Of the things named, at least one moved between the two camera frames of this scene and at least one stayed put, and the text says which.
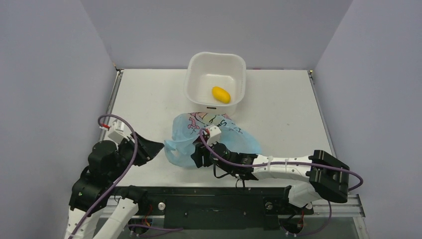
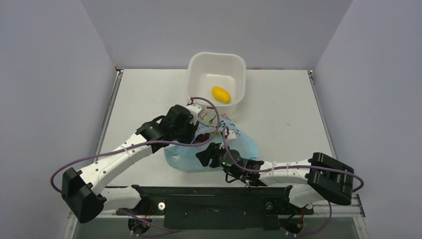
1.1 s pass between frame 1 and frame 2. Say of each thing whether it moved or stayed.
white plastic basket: stayed
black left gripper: moved
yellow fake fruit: stayed
